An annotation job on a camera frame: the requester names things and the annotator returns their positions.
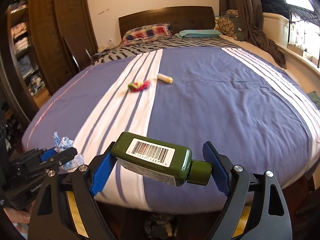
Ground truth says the patterned cushion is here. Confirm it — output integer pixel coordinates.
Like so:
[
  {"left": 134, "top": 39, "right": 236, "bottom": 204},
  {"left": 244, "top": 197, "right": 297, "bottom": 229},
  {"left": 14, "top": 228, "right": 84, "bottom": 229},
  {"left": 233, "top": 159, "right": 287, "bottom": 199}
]
[{"left": 215, "top": 10, "right": 245, "bottom": 41}]

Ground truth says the blue white wrapper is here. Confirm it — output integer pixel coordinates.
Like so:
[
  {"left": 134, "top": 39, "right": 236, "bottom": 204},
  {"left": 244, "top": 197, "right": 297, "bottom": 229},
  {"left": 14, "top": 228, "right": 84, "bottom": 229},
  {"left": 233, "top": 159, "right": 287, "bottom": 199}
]
[{"left": 53, "top": 132, "right": 85, "bottom": 172}]

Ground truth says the white yellow tube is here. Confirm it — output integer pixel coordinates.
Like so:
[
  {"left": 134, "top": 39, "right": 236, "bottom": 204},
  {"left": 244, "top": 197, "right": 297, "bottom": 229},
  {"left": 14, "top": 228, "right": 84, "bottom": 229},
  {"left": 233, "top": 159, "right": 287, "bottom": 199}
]
[{"left": 157, "top": 73, "right": 174, "bottom": 84}]

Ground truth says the teal pillow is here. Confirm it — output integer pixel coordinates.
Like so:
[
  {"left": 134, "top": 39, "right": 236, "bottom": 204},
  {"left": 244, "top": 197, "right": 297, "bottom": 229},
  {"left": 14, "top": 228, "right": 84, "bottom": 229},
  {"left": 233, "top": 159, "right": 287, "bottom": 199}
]
[{"left": 175, "top": 29, "right": 221, "bottom": 38}]

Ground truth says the plaid pillow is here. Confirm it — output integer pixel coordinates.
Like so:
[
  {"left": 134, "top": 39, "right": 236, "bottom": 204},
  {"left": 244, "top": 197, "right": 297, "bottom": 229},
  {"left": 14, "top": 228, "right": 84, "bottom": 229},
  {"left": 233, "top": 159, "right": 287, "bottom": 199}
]
[{"left": 120, "top": 23, "right": 172, "bottom": 46}]

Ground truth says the person's left hand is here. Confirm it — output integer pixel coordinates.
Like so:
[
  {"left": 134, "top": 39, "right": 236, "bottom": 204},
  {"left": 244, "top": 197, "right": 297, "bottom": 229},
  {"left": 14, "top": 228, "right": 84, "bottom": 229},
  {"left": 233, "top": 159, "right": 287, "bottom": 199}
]
[{"left": 4, "top": 201, "right": 35, "bottom": 224}]

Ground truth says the colourful yarn scrap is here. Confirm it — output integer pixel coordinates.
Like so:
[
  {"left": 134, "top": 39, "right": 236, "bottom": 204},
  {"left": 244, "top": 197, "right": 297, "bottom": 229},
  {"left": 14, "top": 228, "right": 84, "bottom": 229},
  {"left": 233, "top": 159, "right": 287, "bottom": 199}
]
[{"left": 127, "top": 80, "right": 151, "bottom": 92}]

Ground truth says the dark wooden headboard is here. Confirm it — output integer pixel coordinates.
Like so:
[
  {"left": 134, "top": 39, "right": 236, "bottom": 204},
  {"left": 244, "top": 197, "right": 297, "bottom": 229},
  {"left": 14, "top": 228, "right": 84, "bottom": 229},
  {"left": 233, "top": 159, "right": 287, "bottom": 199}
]
[{"left": 118, "top": 6, "right": 215, "bottom": 36}]

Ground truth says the black clothing pile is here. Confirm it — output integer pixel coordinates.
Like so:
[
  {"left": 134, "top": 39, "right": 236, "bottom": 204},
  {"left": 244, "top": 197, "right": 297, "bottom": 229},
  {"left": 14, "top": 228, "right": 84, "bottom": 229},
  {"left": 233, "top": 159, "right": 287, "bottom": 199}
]
[{"left": 261, "top": 0, "right": 291, "bottom": 20}]

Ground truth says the white storage box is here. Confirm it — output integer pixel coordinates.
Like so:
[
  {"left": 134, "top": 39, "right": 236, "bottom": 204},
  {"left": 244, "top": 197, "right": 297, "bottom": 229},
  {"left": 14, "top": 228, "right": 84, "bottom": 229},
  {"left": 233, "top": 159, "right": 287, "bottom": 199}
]
[{"left": 263, "top": 12, "right": 290, "bottom": 47}]

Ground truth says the purple striped bed cover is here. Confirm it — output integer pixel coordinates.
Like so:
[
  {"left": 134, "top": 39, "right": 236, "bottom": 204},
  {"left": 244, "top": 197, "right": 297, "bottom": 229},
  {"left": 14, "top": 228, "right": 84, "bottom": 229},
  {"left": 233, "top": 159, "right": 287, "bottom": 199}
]
[{"left": 21, "top": 45, "right": 320, "bottom": 215}]

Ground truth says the brown curtain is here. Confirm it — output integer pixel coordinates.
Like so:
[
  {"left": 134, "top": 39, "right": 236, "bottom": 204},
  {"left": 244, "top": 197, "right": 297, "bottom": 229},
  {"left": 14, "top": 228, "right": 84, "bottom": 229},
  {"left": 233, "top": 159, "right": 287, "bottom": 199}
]
[{"left": 219, "top": 0, "right": 286, "bottom": 68}]

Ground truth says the green square bottle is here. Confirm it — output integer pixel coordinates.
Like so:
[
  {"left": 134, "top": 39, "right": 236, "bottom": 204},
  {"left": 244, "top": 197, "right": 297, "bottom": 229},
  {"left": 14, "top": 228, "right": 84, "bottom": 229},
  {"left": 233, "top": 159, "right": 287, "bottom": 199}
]
[{"left": 111, "top": 132, "right": 212, "bottom": 187}]

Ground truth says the brown wooden wardrobe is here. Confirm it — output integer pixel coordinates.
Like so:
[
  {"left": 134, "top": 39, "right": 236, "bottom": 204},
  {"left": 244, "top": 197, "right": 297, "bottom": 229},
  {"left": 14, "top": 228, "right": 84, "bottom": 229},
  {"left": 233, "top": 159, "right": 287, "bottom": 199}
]
[{"left": 1, "top": 0, "right": 98, "bottom": 126}]

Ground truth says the zebra pattern sheet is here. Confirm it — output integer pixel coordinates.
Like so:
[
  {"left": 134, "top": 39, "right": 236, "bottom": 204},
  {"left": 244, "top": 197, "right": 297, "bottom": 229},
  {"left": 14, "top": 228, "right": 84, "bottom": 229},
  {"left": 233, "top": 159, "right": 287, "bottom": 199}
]
[{"left": 92, "top": 36, "right": 240, "bottom": 64}]

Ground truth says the yellow fluffy blanket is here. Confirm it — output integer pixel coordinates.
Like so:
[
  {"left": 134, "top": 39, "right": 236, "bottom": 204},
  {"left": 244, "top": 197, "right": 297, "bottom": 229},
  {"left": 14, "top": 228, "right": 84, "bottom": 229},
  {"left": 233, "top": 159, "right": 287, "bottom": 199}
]
[{"left": 66, "top": 191, "right": 88, "bottom": 238}]

